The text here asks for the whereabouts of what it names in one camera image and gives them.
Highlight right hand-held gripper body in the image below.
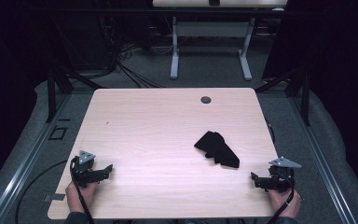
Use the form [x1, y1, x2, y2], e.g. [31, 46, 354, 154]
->
[265, 156, 303, 193]

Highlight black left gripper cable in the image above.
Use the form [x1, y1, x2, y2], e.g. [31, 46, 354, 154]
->
[69, 156, 96, 224]

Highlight white cables under desk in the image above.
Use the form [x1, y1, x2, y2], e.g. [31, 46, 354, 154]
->
[117, 41, 173, 62]

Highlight dark curtain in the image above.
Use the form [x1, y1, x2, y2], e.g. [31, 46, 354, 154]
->
[262, 0, 358, 199]
[0, 0, 63, 197]

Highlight black metal frame stand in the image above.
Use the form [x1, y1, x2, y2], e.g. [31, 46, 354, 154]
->
[45, 65, 107, 123]
[255, 66, 312, 127]

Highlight aluminium floor rail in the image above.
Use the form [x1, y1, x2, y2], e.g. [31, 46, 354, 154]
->
[288, 95, 358, 224]
[0, 92, 73, 224]

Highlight person's right hand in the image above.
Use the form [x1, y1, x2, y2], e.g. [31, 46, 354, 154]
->
[267, 187, 302, 219]

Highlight person's left hand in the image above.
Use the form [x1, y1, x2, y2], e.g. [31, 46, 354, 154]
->
[64, 180, 100, 215]

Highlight white desk with metal legs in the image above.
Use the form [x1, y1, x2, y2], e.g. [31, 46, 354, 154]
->
[151, 0, 289, 81]

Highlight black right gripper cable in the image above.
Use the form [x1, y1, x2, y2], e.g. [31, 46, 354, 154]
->
[266, 172, 296, 224]

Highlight black cloth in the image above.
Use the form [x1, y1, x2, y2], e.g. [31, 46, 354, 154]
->
[193, 130, 241, 169]

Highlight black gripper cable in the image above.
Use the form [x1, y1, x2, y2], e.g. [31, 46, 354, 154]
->
[266, 172, 296, 224]
[69, 156, 96, 224]

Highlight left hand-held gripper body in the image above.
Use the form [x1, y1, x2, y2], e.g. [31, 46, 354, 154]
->
[70, 149, 100, 189]

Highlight bundle of black floor cables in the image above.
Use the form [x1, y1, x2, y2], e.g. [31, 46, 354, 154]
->
[115, 61, 166, 90]

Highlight black cable on floor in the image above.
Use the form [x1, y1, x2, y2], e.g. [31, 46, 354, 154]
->
[14, 160, 68, 224]

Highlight grey tape strip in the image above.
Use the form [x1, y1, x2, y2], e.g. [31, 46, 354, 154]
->
[42, 192, 66, 203]

